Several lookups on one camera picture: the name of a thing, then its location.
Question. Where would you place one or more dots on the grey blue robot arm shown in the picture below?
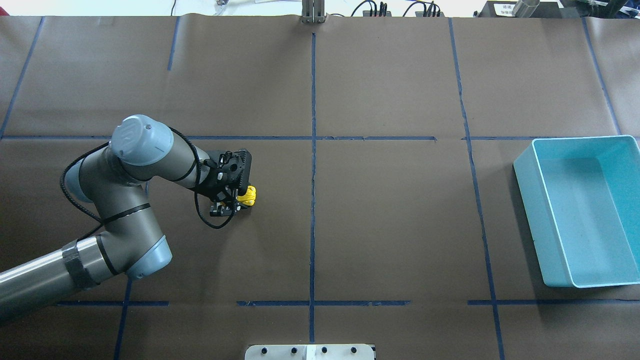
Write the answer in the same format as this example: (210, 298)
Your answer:
(130, 240)

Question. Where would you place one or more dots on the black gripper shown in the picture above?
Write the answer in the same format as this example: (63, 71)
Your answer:
(218, 191)

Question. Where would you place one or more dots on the brown paper table cover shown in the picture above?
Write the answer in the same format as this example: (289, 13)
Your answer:
(388, 210)

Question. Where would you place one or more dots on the white metal base plate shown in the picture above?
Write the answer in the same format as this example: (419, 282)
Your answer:
(340, 351)

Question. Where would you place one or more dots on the aluminium frame post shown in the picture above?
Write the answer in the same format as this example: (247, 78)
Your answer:
(313, 11)

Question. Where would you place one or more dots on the turquoise plastic bin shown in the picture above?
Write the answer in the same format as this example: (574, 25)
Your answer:
(581, 198)

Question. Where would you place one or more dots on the yellow beetle toy car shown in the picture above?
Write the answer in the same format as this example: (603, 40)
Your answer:
(248, 199)

